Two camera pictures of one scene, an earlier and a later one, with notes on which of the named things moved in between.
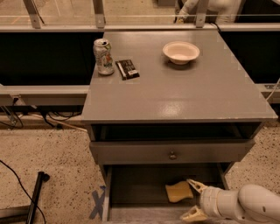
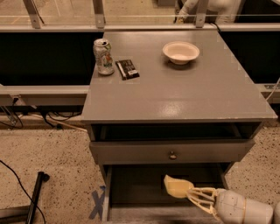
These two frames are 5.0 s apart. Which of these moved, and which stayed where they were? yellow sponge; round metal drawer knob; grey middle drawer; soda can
Moved: yellow sponge
Stayed: soda can; grey middle drawer; round metal drawer knob
